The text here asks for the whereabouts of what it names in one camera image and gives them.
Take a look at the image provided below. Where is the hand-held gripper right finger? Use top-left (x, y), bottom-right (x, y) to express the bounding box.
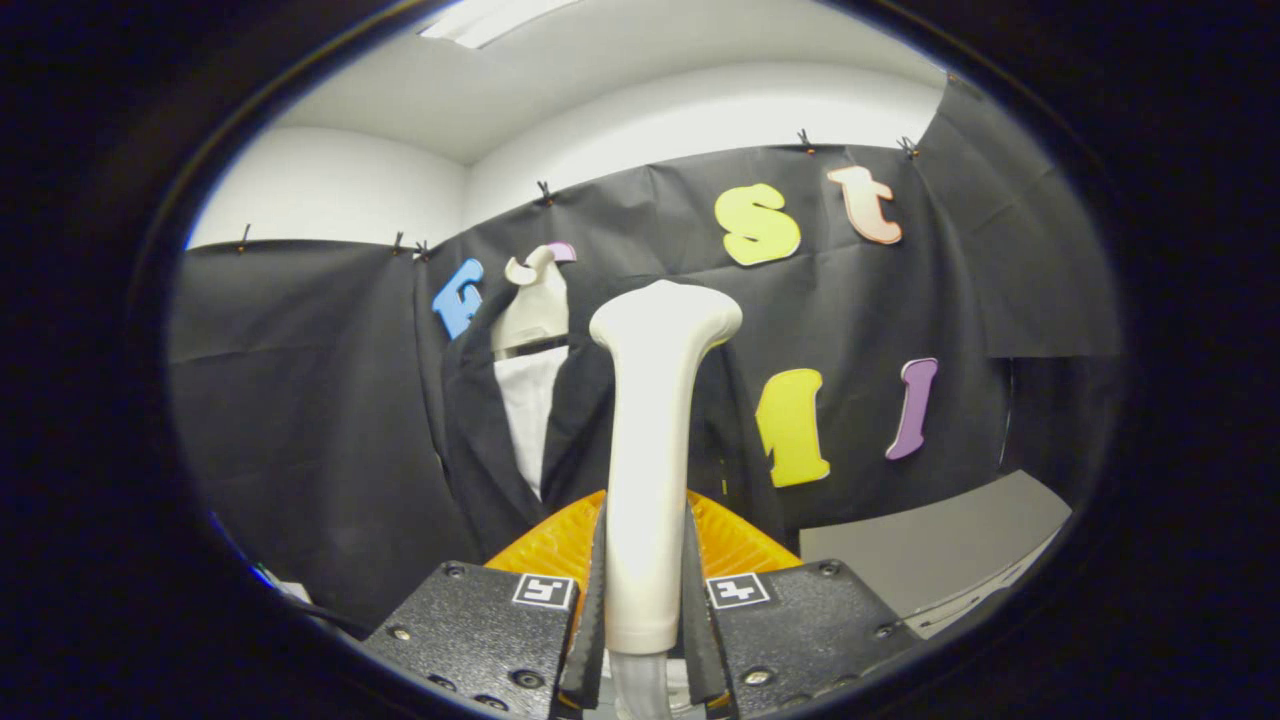
top-left (683, 490), bottom-right (921, 720)

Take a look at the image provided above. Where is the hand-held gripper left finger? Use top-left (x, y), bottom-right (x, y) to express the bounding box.
top-left (362, 490), bottom-right (608, 720)

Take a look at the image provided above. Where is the white garment steamer head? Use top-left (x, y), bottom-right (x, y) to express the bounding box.
top-left (588, 280), bottom-right (744, 656)

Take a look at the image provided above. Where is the black suit jacket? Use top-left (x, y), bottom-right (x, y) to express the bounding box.
top-left (440, 300), bottom-right (776, 561)

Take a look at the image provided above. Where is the white clothes hanger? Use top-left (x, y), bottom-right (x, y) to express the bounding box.
top-left (490, 245), bottom-right (571, 356)

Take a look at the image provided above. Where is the grey cabinet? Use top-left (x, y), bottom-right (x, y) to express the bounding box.
top-left (798, 470), bottom-right (1073, 639)

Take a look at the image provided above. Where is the black backdrop cloth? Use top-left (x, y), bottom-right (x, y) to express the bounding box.
top-left (168, 75), bottom-right (1123, 631)

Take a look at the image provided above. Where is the ceiling light panel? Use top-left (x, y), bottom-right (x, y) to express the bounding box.
top-left (418, 0), bottom-right (581, 49)

